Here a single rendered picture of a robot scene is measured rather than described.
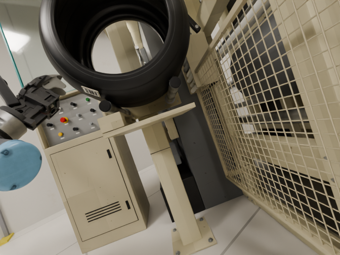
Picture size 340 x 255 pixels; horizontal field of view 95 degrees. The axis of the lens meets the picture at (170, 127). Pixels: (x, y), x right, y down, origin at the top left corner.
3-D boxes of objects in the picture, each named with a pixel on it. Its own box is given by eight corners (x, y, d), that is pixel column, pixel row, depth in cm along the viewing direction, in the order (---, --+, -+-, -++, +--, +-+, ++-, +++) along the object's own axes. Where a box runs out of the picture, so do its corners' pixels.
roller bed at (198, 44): (190, 94, 110) (176, 54, 109) (209, 88, 111) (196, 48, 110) (197, 87, 90) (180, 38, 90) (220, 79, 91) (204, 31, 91)
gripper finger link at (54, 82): (74, 83, 56) (55, 98, 50) (57, 74, 55) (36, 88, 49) (74, 77, 54) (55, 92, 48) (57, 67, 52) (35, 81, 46)
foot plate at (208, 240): (171, 230, 117) (170, 227, 116) (204, 217, 118) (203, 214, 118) (174, 261, 90) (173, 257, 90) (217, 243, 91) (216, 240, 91)
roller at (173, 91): (170, 93, 94) (175, 99, 94) (164, 97, 94) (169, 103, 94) (176, 73, 59) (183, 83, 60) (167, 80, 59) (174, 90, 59)
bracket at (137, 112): (120, 125, 95) (114, 110, 95) (181, 103, 97) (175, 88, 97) (118, 125, 92) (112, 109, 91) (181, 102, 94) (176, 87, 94)
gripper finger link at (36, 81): (52, 84, 52) (31, 100, 46) (47, 82, 52) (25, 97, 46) (51, 74, 49) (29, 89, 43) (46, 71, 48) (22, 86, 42)
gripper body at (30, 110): (61, 108, 53) (33, 135, 45) (35, 95, 51) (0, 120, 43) (61, 93, 48) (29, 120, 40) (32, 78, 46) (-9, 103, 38)
